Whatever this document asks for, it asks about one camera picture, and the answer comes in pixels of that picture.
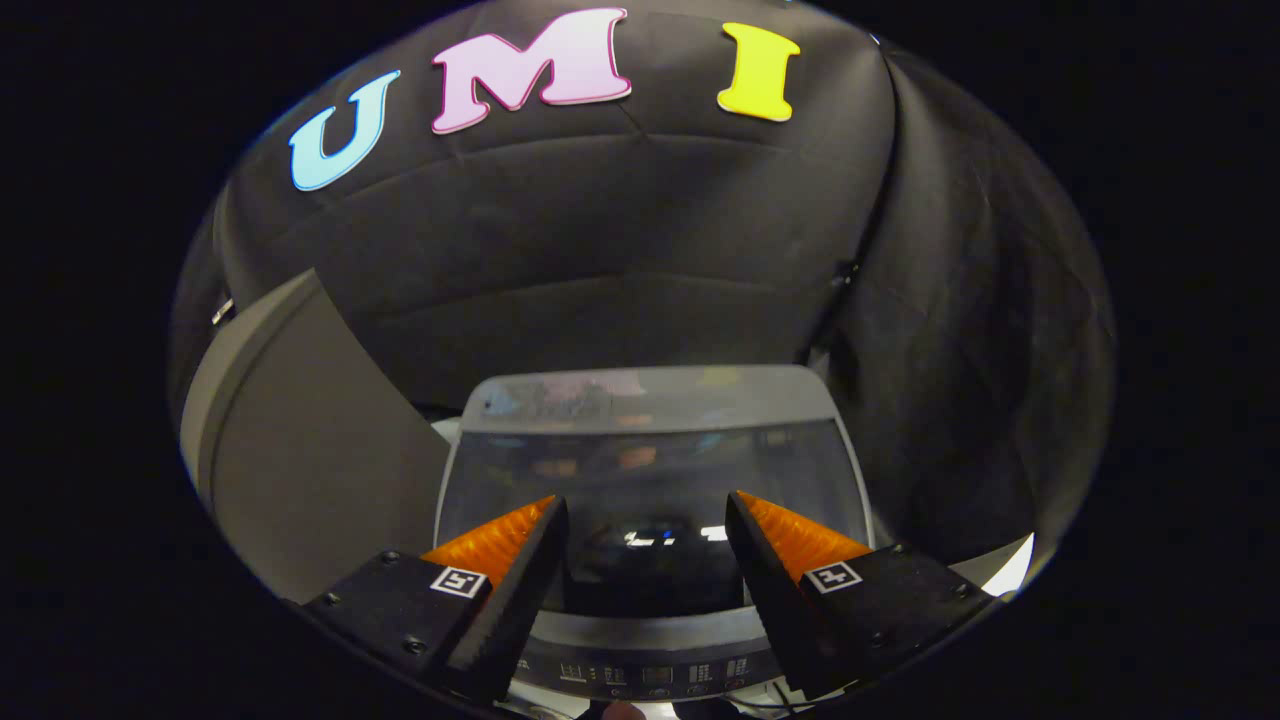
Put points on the grey washing machine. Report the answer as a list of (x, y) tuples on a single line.
[(650, 640)]

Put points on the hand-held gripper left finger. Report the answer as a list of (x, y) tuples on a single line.
[(520, 595)]

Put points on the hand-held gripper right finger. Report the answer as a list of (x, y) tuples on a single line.
[(772, 595)]

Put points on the small silver clip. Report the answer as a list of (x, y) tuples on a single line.
[(222, 310)]

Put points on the dark glass washing machine lid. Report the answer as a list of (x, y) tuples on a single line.
[(650, 470)]

